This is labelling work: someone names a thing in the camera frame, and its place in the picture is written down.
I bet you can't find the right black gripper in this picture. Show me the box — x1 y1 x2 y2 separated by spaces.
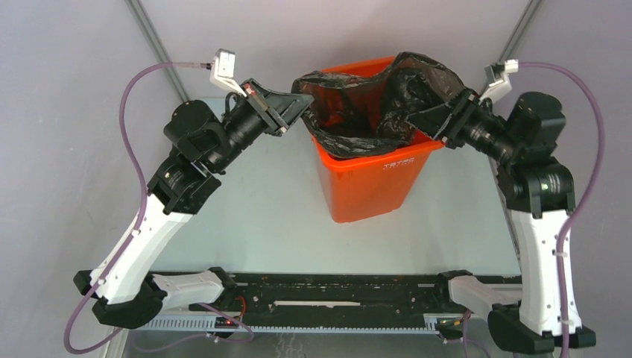
406 85 522 163

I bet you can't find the white slotted cable duct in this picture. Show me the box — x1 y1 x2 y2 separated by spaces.
138 315 438 334

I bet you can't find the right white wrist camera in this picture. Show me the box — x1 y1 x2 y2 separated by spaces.
478 59 519 104

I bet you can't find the orange plastic trash bin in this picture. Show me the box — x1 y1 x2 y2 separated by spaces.
311 56 446 224

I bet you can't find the aluminium frame post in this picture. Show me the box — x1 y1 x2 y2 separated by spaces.
124 0 190 102
492 0 545 64

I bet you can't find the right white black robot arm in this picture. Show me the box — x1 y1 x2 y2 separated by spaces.
408 89 596 355

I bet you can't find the black plastic trash bag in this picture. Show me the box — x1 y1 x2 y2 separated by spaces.
291 51 466 160

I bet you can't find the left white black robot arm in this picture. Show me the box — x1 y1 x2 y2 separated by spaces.
74 79 314 329

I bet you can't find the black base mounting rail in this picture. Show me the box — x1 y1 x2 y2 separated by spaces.
189 272 470 328

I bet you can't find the right aluminium frame post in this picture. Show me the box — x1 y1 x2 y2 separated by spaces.
492 0 545 64

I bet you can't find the left aluminium frame post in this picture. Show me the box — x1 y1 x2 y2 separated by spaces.
124 0 190 102

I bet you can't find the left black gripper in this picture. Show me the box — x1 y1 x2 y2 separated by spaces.
208 78 315 172

